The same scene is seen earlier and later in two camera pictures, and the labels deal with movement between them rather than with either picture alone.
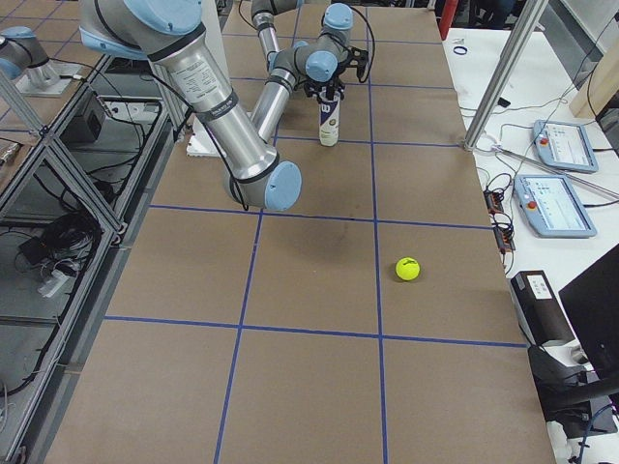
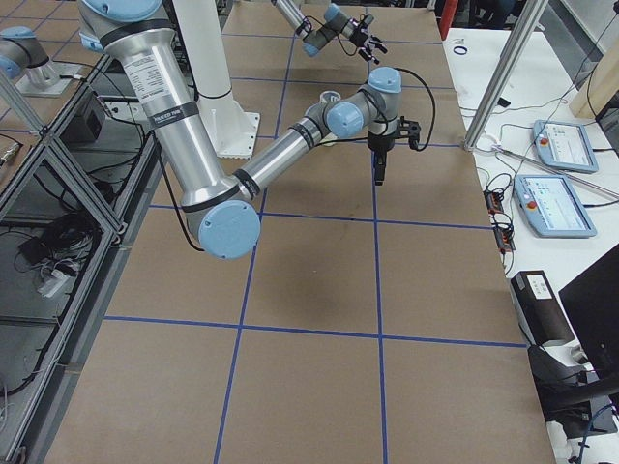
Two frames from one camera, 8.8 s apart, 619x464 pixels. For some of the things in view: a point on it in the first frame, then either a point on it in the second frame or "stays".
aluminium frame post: [507, 70] stays
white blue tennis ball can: [329, 120] stays
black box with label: [541, 314] stays
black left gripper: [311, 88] to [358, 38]
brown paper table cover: [370, 323] stays
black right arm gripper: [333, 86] to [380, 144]
